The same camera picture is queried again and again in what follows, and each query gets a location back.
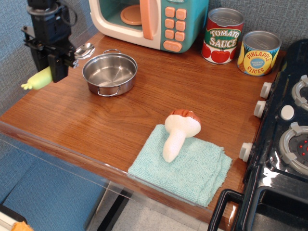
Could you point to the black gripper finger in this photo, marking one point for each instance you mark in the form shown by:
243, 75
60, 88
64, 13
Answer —
59, 66
40, 57

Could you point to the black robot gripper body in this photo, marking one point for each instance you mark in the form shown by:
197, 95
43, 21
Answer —
51, 30

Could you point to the yellow handled metal spoon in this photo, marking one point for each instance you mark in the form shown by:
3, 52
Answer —
44, 77

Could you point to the silver metal pot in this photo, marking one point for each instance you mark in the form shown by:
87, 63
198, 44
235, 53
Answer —
110, 74

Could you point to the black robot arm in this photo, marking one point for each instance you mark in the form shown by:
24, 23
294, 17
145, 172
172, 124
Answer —
49, 6

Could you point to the orange microwave plate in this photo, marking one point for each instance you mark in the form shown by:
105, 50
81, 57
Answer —
131, 15

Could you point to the toy microwave oven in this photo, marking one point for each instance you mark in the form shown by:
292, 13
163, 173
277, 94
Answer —
167, 25

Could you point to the toy mushroom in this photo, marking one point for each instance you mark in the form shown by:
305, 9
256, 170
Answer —
180, 125

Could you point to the black tray corner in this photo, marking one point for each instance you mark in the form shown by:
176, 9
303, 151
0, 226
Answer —
8, 217

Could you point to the tomato sauce can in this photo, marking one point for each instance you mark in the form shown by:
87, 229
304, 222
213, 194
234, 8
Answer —
222, 32

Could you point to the light blue folded cloth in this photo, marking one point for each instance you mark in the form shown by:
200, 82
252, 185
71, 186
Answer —
194, 176

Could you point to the pineapple slices can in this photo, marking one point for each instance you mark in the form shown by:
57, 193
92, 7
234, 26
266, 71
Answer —
258, 53

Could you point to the black toy stove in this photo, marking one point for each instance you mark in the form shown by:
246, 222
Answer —
275, 195

